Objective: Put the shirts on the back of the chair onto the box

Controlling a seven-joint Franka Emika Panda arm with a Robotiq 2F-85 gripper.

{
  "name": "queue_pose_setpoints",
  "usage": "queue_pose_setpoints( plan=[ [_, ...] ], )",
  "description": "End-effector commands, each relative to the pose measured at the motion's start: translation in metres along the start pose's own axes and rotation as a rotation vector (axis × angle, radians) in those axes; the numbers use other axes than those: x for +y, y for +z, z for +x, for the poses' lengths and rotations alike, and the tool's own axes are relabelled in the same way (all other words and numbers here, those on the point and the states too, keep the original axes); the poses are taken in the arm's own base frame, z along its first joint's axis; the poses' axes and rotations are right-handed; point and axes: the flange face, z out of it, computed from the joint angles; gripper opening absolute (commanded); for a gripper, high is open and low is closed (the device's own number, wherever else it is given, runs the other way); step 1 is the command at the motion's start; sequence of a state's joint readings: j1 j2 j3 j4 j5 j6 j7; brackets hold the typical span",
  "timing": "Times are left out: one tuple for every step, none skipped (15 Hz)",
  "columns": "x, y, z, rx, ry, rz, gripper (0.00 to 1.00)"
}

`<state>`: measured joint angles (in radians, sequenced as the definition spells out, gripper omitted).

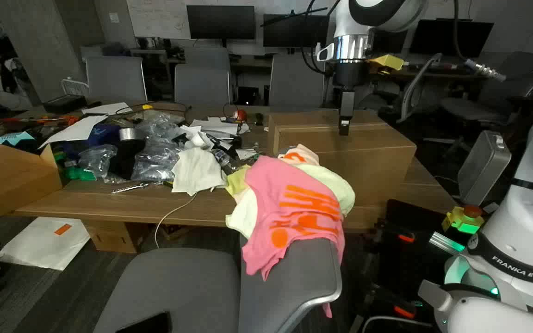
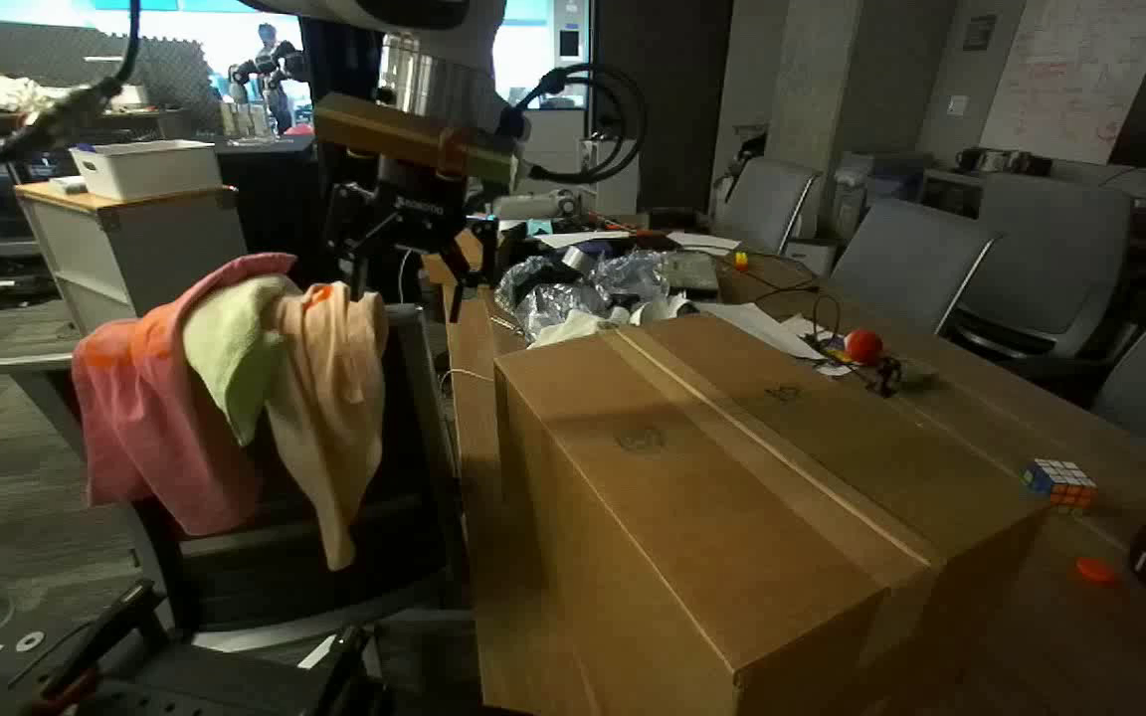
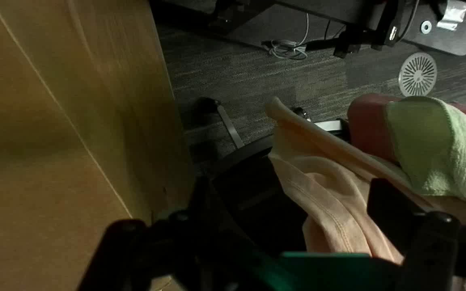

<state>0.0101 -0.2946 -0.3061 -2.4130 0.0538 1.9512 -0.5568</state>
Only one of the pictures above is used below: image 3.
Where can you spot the large brown cardboard box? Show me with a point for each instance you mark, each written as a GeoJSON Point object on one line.
{"type": "Point", "coordinates": [55, 145]}

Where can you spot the black table base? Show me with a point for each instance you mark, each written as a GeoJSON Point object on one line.
{"type": "Point", "coordinates": [384, 21]}

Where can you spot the white round perforated disc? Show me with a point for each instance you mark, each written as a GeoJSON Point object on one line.
{"type": "Point", "coordinates": [418, 73]}

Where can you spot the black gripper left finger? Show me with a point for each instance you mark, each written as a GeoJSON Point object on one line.
{"type": "Point", "coordinates": [136, 252]}

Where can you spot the pink shirt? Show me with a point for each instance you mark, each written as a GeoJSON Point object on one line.
{"type": "Point", "coordinates": [371, 126]}

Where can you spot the peach shirt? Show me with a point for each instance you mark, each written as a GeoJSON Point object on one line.
{"type": "Point", "coordinates": [330, 194]}

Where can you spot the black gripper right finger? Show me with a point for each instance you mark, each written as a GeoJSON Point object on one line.
{"type": "Point", "coordinates": [437, 247]}

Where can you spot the light green shirt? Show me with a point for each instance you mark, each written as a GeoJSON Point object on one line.
{"type": "Point", "coordinates": [444, 145]}

